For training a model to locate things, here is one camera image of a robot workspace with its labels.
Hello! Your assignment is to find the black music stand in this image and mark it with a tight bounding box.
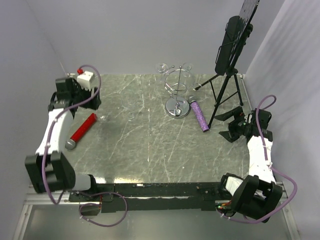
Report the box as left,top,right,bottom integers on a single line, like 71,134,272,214
201,0,260,129

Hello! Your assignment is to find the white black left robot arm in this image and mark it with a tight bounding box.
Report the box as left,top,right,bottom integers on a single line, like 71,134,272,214
24,71,101,201

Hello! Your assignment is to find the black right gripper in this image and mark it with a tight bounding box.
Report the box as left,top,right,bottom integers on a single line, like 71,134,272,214
214,106,253,143

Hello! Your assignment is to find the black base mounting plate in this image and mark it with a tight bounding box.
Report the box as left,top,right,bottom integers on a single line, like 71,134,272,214
68,182,232,213

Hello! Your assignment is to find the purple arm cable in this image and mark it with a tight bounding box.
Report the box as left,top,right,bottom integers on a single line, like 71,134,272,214
216,94,299,224
41,64,128,228

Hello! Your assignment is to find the aluminium rail frame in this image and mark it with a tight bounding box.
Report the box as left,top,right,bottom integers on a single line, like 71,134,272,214
12,73,301,240

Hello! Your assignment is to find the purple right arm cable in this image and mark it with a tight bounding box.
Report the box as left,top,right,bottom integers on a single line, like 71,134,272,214
216,94,299,224

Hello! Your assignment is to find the purple glitter microphone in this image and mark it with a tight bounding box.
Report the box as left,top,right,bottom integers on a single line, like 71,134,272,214
188,95,209,132

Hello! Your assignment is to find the chrome wine glass rack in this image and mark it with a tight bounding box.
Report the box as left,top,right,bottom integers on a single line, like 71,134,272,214
163,65,195,119

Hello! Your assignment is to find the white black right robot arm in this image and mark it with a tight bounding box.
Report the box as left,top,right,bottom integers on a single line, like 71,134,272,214
215,106,283,220

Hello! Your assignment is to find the red glitter microphone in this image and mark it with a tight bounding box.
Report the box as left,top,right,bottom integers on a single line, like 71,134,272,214
65,113,98,151

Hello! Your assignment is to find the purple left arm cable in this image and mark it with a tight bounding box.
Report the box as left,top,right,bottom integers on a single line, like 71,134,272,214
41,64,128,228

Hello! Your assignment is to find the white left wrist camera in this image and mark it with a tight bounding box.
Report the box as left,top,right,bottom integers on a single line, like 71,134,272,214
76,68,95,91

